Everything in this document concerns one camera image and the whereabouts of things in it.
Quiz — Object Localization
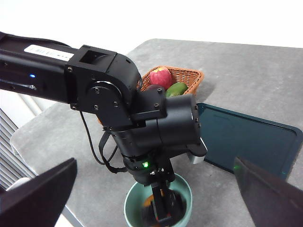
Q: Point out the dark purple round fruit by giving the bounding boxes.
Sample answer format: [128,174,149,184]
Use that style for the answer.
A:
[145,84,164,92]

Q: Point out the teal ribbed bowl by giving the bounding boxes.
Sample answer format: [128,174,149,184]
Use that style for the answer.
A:
[124,174,193,227]

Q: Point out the green avocado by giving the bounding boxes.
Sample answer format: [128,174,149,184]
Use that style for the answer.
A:
[165,82,189,98]

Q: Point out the red apple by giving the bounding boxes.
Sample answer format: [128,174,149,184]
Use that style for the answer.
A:
[148,67,173,88]

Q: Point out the brown wicker basket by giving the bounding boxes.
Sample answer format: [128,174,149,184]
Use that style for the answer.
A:
[98,65,205,125]

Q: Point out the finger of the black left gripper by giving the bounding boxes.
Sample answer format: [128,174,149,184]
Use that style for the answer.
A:
[151,183,172,224]
[167,188,188,221]

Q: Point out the dark teal rectangular tray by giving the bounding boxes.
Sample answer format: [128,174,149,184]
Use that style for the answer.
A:
[196,103,303,182]

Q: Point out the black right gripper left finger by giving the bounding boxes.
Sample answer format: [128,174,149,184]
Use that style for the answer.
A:
[0,157,78,227]

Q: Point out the white slatted panel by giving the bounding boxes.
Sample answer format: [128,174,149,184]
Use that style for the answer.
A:
[0,91,55,190]

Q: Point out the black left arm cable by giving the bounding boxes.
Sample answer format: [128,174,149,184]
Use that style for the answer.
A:
[79,111,126,173]

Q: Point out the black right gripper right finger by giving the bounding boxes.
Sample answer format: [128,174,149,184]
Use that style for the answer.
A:
[233,156,303,227]

